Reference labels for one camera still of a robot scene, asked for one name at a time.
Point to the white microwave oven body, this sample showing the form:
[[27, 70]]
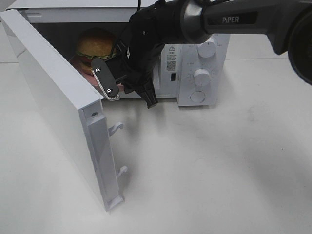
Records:
[[61, 22]]

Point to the round white door button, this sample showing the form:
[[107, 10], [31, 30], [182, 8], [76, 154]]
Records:
[[197, 97]]

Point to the pink round plate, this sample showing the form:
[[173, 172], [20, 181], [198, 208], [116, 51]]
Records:
[[92, 79]]

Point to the upper white power knob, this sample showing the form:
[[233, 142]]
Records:
[[207, 49]]

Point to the warning sticker with QR code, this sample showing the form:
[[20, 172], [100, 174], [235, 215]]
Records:
[[172, 57]]

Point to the toy burger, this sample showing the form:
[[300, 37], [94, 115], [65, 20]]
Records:
[[93, 43]]

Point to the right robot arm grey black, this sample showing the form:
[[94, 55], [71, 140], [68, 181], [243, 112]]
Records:
[[286, 23]]

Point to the white microwave door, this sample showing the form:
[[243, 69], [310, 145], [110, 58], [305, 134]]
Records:
[[70, 105]]

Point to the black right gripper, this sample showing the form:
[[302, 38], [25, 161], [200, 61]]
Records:
[[150, 29]]

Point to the lower white timer knob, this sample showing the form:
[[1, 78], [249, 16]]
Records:
[[202, 77]]

